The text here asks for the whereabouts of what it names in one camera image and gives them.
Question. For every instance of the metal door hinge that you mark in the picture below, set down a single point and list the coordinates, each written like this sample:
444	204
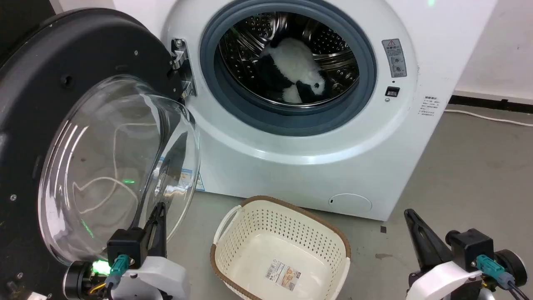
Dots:
185	62

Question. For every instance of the white front-load washing machine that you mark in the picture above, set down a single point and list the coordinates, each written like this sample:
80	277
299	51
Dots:
300	166

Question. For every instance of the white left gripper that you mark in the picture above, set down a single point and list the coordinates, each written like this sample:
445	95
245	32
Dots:
162	277

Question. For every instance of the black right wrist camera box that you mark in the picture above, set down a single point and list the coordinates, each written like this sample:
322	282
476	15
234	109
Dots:
470	246

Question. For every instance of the round white filter cover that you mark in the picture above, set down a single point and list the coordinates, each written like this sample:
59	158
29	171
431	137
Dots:
349	204

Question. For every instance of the black baseboard strip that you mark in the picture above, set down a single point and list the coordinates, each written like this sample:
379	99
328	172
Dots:
491	104

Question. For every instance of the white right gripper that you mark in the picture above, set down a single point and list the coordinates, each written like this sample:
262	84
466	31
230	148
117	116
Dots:
445	281

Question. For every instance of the black and white panda plush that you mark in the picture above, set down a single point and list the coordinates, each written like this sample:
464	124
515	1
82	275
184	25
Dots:
293	60

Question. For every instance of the cream plastic laundry basket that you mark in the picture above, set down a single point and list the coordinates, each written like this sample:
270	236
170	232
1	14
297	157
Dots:
266	233

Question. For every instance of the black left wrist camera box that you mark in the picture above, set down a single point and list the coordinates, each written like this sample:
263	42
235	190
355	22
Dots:
125	246

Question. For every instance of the paper label with barcode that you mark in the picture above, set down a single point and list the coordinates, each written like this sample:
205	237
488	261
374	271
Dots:
282	275

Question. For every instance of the stainless steel washer drum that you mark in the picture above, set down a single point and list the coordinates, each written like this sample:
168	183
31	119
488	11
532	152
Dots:
333	46

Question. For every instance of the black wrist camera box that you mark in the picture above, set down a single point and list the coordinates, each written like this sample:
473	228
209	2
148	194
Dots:
125	246
470	246

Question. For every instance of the black door latch slot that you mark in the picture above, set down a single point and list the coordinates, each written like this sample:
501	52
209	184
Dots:
392	91

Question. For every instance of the black washer door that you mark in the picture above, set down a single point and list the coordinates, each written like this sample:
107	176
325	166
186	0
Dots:
33	83

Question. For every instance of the grey warning sticker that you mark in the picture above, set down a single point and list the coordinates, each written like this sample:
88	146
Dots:
394	58

